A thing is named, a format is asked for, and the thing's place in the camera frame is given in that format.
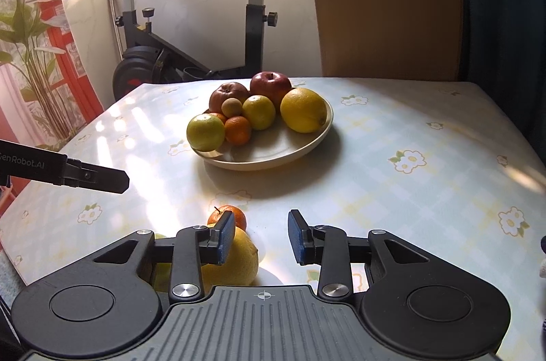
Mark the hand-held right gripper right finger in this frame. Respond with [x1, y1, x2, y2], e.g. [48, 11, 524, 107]
[287, 210, 453, 298]

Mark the dark red apple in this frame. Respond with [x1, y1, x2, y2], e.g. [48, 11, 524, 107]
[249, 71, 293, 103]

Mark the small brown kiwi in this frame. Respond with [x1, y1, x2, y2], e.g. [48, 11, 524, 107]
[223, 98, 244, 118]

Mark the metal flexible hose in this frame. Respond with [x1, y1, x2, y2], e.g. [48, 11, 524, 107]
[108, 0, 123, 60]

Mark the floral checked tablecloth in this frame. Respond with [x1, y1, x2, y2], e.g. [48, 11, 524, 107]
[0, 77, 546, 304]

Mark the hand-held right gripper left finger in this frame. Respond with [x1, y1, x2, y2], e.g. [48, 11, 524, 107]
[72, 211, 236, 301]

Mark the leaf printed curtain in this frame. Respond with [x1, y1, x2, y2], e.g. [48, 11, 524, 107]
[0, 0, 106, 217]

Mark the large yellow lemon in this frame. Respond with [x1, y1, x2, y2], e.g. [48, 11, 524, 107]
[200, 227, 259, 287]
[280, 87, 328, 133]

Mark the small yellow-green lemon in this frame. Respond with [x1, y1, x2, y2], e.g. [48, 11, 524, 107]
[242, 94, 276, 131]
[186, 113, 226, 152]

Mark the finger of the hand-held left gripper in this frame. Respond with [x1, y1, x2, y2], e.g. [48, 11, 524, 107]
[64, 158, 130, 195]

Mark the dark blue curtain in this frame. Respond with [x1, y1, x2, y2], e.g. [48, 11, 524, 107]
[454, 0, 546, 171]

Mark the black exercise bike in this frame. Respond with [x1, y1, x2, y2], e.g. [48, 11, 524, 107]
[79, 0, 310, 91]

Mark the dull red apple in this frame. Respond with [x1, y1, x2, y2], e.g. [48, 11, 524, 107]
[209, 82, 251, 114]

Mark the cream round plate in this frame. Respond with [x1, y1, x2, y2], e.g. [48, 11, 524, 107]
[190, 88, 334, 172]

